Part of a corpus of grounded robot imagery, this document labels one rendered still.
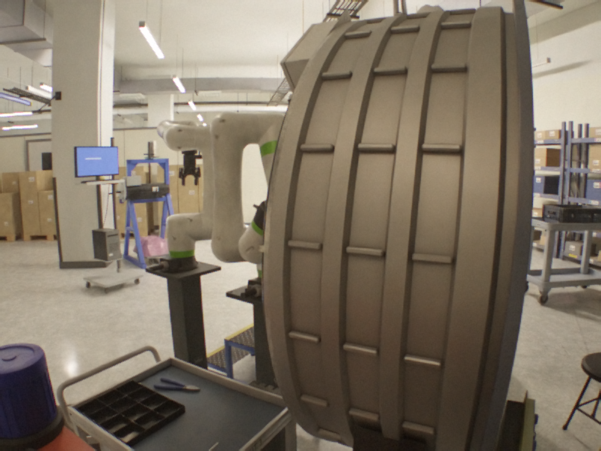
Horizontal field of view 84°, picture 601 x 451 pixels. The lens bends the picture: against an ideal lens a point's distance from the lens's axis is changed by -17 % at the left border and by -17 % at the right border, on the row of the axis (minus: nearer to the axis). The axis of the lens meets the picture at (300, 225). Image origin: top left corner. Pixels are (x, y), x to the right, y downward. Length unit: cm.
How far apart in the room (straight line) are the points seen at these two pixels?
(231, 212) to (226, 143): 23
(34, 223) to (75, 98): 352
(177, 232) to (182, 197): 597
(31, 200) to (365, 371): 827
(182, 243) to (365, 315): 123
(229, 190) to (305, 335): 72
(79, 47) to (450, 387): 591
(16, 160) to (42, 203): 184
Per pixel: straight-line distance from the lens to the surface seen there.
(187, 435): 120
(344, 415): 88
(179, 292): 187
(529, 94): 68
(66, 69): 609
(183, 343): 197
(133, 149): 905
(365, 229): 68
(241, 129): 136
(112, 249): 483
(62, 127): 599
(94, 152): 462
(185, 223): 180
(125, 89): 1151
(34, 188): 866
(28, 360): 70
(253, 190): 882
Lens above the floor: 139
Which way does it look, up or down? 9 degrees down
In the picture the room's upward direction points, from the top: straight up
